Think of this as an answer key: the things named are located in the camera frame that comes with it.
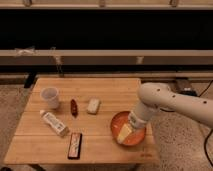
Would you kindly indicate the black power box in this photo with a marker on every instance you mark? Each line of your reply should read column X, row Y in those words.
column 184, row 87

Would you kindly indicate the white tube bottle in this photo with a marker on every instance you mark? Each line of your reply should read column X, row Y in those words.
column 58, row 126

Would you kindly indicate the white plastic cup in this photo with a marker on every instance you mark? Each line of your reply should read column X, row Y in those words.
column 50, row 95

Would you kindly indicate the orange plate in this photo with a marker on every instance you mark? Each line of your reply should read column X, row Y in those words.
column 121, row 118

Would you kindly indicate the yellow sponge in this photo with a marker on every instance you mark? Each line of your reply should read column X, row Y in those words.
column 125, row 131

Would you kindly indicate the dark chocolate bar package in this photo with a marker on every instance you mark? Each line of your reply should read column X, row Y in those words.
column 75, row 146

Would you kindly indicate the dark red snack packet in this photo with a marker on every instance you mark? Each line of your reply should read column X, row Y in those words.
column 74, row 108

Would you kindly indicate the grey metal rail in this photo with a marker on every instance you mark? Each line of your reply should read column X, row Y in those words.
column 105, row 57

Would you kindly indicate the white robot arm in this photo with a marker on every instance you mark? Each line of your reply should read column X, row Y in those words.
column 152, row 96

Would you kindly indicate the wooden table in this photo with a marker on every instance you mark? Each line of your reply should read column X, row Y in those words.
column 35, row 143

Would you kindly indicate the white soap bar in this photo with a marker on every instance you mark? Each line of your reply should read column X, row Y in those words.
column 93, row 106

